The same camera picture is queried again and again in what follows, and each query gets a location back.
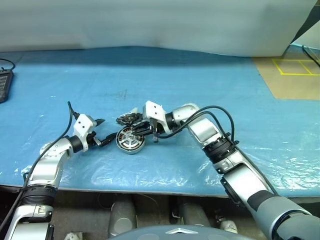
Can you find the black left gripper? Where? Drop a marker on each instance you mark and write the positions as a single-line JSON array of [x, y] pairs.
[[92, 140]]

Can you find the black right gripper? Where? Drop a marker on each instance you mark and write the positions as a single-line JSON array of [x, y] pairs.
[[153, 127]]

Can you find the toothed silver gear disc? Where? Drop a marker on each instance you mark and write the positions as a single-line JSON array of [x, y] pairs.
[[125, 120]]

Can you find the silver motor housing copper windings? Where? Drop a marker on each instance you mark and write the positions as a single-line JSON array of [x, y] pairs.
[[133, 152]]

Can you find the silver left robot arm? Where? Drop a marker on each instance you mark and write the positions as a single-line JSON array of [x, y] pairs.
[[47, 160]]

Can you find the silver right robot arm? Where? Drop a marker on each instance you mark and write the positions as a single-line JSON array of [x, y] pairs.
[[207, 130]]

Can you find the blue plastic table sheet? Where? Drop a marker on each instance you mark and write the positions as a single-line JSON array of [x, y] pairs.
[[160, 82]]

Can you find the grey rounded cylinder shape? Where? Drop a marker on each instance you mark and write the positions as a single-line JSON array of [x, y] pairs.
[[122, 215], [193, 213]]

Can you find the white backdrop board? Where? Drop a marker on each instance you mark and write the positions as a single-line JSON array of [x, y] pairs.
[[150, 22]]

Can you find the white rounded object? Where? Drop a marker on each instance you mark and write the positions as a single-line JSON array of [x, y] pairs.
[[228, 226], [73, 236]]

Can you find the grey robot torso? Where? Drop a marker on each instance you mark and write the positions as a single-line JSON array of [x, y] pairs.
[[180, 232]]

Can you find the black ribbed box device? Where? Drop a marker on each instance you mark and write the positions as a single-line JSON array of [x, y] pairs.
[[3, 85]]

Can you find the brown cardboard sheet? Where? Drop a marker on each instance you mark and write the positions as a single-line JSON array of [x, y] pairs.
[[287, 87]]

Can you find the blue covered side table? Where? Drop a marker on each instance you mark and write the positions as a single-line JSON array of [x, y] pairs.
[[297, 51]]

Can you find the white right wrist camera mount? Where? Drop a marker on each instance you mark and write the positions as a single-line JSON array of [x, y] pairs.
[[155, 110]]

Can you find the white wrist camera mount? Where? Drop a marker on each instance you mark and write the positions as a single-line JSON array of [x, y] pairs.
[[155, 110], [82, 123]]

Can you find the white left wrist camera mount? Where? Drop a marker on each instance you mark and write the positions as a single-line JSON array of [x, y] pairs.
[[82, 123]]

